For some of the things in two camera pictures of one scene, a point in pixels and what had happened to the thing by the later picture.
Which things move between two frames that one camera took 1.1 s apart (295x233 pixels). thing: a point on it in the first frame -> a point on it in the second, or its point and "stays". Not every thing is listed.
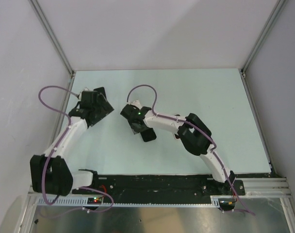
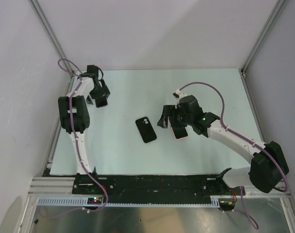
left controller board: [94, 200] stays
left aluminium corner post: [46, 24] stays
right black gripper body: [136, 129] -> [179, 118]
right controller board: [226, 204] stays
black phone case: [148, 135] stays
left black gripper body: [101, 111] -> [98, 92]
